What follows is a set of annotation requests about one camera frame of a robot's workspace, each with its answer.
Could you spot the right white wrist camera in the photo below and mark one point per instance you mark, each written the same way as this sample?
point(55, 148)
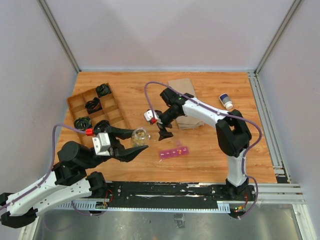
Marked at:
point(151, 116)

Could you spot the clear bottle yellow capsules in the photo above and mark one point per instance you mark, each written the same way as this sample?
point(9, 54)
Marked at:
point(139, 137)

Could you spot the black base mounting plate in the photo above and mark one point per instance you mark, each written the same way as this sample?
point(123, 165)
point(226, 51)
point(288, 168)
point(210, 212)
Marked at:
point(120, 190)

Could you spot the wooden compartment tray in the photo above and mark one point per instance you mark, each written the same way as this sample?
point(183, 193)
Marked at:
point(94, 105)

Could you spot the aluminium frame post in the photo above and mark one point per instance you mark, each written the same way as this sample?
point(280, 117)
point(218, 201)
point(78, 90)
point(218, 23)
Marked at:
point(291, 12)
point(44, 6)

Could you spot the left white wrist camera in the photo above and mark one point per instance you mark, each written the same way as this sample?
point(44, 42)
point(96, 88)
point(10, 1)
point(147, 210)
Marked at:
point(101, 141)

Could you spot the right aluminium frame post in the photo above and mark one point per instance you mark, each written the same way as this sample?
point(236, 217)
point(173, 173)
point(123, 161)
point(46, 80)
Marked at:
point(291, 12)

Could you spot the pink weekly pill organizer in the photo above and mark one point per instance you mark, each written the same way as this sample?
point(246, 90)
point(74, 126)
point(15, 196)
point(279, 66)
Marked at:
point(178, 151)

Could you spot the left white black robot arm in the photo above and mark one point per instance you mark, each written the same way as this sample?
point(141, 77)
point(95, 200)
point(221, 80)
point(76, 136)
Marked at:
point(68, 180)

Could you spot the grey slotted cable duct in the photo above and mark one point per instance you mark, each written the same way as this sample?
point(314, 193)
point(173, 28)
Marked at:
point(154, 204)

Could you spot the left aluminium frame post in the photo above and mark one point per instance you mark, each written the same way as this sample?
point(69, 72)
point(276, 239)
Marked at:
point(44, 6)

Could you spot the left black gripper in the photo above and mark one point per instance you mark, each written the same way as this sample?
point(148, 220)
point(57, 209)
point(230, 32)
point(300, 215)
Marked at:
point(117, 149)

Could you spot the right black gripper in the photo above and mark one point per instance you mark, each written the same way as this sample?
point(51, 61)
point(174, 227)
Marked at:
point(163, 132)

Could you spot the white capped pill bottle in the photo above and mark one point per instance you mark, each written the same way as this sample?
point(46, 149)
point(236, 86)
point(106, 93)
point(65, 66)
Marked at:
point(226, 101)

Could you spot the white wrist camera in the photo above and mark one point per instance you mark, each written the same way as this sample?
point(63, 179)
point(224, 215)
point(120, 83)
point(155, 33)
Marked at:
point(101, 141)
point(151, 116)

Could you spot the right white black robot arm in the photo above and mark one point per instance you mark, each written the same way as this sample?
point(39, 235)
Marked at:
point(233, 134)

